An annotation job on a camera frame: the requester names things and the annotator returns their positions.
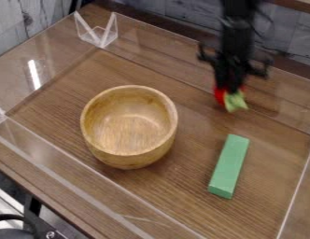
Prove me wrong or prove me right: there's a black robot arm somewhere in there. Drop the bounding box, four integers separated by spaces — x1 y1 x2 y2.
197 0 272 94

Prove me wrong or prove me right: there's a green rectangular block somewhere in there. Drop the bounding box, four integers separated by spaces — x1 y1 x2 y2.
207 134 249 199

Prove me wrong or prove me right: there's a round wooden bowl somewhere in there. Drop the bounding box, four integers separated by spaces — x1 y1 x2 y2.
80 85 179 170

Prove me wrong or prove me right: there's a black cable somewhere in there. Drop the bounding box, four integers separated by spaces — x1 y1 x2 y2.
0 213 36 239

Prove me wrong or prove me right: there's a red plush fruit green leaf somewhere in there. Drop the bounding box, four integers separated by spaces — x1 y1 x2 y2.
213 88 248 113

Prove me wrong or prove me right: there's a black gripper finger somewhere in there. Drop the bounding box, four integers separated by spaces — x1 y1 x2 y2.
215 61 245 93

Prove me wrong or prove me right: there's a black metal table leg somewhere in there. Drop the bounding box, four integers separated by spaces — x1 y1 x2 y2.
24 194 81 239

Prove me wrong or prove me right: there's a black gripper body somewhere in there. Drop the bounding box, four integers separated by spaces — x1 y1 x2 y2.
197 25 272 78

